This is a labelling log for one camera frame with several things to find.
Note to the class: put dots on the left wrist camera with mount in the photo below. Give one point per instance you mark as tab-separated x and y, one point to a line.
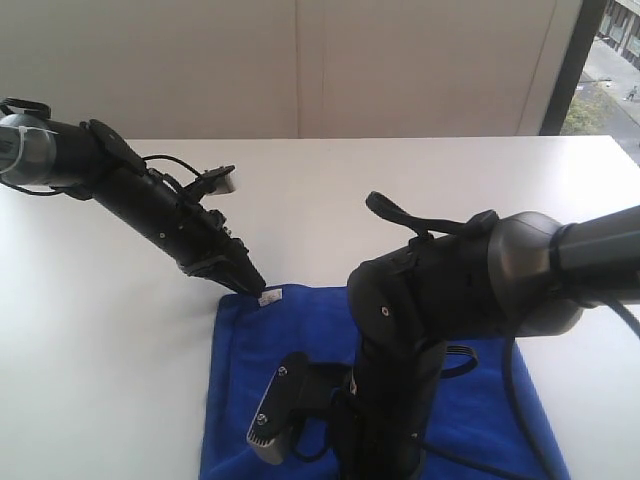
218	181

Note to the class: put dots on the blue microfibre cloth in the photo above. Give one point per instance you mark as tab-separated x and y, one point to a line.
486	421

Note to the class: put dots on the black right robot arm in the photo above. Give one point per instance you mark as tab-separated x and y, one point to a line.
525	275

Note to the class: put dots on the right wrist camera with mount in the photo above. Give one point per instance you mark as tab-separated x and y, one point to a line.
299	389

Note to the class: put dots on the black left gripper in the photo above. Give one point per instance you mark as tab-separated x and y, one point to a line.
183	229

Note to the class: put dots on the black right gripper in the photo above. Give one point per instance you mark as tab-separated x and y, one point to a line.
393	398

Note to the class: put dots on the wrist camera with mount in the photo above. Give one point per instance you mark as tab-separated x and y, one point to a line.
218	181
299	389

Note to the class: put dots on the dark window frame post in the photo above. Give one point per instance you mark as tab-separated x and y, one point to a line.
588	20

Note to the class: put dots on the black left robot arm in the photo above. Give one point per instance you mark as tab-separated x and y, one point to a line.
92	162

